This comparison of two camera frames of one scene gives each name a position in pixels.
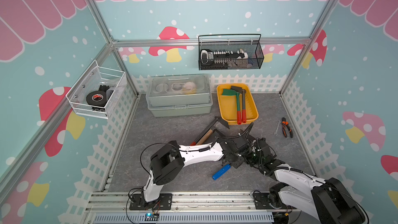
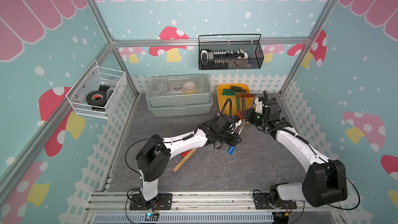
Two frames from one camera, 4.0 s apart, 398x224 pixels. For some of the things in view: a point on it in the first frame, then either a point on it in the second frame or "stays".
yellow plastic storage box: (228, 106) stays
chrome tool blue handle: (219, 173) to (231, 149)
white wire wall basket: (98, 92) stays
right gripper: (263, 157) to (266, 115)
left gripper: (236, 164) to (234, 138)
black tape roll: (98, 98) stays
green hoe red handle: (231, 92) stays
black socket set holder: (210, 57) stays
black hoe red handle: (243, 91) stays
